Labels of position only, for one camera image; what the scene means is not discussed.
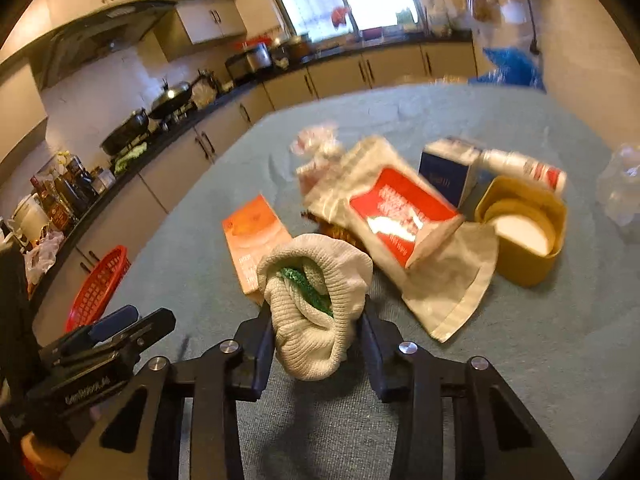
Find teal tablecloth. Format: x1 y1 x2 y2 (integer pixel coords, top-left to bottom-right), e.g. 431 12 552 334
35 82 640 480

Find green crinkled wrapper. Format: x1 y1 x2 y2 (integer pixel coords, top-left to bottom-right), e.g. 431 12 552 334
280 266 335 318

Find white bottle with red label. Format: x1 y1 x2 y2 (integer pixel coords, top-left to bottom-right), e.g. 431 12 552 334
480 149 568 195

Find steel range hood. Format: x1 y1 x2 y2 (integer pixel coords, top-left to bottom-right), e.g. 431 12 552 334
30 2 176 91

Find white crumpled bag on counter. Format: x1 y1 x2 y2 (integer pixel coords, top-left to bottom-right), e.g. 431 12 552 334
192 80 221 108

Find white round lid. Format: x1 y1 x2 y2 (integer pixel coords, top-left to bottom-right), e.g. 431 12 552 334
482 199 557 256

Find black wall cable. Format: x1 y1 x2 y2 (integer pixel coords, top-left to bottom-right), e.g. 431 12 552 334
520 0 546 56

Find black kitchen countertop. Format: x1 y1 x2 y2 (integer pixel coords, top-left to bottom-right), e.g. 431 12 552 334
25 30 473 301

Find white pouch with red label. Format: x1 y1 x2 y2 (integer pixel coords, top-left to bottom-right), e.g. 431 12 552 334
304 136 500 343

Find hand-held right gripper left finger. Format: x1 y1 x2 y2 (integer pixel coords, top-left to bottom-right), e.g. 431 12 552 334
60 305 276 480

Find wok with lid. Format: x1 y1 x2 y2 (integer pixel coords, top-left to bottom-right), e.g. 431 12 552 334
149 80 193 120

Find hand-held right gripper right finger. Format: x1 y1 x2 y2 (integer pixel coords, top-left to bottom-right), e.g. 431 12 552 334
357 305 576 480

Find yellow round container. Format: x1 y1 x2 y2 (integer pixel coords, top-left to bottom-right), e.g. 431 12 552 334
474 176 568 288

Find white knit cloth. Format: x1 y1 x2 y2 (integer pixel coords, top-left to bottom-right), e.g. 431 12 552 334
256 234 373 381

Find brown pot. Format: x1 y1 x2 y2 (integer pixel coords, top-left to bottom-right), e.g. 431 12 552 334
280 35 311 58

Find orange flat packet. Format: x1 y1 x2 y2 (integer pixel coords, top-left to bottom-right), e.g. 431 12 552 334
222 195 293 306

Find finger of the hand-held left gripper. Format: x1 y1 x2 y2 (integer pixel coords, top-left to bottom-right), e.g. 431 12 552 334
60 305 140 357
100 309 177 362

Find cluster of condiment bottles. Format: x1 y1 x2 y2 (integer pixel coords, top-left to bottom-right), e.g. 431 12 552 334
30 152 116 231

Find white rice cooker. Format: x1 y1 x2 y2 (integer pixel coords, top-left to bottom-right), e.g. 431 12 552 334
10 195 51 241

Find blue plastic bag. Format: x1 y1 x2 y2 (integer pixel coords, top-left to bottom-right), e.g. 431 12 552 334
470 46 546 92

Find black countertop appliance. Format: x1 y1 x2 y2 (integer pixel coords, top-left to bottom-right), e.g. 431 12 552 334
225 55 253 83

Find black frying pan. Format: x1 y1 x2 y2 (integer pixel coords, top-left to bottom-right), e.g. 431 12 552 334
100 109 151 156

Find brown snack wrapper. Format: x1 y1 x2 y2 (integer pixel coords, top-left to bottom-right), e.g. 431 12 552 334
302 210 366 251

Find person's left hand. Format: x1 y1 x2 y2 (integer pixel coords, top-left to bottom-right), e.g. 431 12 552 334
21 434 72 480

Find beige wall cabinet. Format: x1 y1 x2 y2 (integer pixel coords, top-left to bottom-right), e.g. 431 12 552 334
155 2 248 58

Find pink white crumpled plastic bag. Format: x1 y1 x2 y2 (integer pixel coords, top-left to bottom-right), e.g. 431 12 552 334
290 122 346 196

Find green dish cloth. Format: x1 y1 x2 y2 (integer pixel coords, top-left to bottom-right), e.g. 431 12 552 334
114 142 149 173

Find silver cooking pot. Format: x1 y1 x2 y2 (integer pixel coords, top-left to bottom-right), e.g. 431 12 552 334
242 42 273 73

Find white printed paper booklet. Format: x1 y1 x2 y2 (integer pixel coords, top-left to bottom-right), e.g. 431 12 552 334
419 137 488 208

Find beige base cabinets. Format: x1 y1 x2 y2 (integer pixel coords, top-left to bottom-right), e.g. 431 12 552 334
30 42 478 331

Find red plastic basket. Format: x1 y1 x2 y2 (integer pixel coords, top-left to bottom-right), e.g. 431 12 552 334
65 245 132 333

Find clear crumpled plastic bag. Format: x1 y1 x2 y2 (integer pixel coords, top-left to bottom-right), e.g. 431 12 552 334
595 142 640 228

